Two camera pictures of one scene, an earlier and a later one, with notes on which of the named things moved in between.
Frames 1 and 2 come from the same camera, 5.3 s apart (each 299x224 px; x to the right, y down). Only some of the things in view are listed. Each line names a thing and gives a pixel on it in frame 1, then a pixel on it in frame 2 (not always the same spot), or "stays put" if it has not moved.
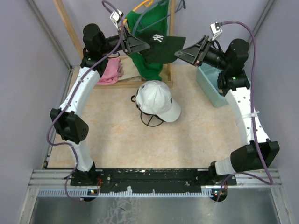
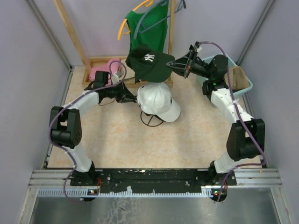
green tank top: (152, 17) stays put
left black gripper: (135, 45) to (124, 92)
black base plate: (154, 181) stays put
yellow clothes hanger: (148, 3) stays put
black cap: (162, 47) to (148, 65)
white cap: (154, 98) stays put
